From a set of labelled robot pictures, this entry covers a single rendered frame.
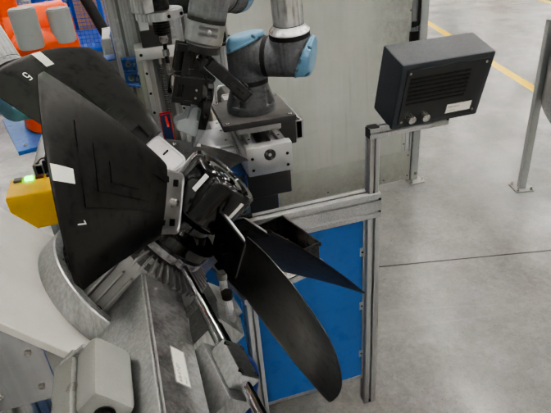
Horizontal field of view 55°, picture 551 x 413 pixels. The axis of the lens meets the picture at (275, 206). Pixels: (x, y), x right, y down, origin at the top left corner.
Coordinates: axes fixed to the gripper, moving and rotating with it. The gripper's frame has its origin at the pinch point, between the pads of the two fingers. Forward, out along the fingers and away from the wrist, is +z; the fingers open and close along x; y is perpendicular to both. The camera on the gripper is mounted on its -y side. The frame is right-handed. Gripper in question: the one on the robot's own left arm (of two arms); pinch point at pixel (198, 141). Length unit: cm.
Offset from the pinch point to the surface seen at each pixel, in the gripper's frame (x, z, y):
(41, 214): -9.2, 24.4, 30.6
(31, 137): -350, 133, 61
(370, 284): -13, 45, -63
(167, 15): 25.6, -27.2, 12.9
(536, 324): -24, 72, -157
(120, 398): 63, 8, 18
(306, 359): 56, 10, -7
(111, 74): 13.2, -14.7, 19.3
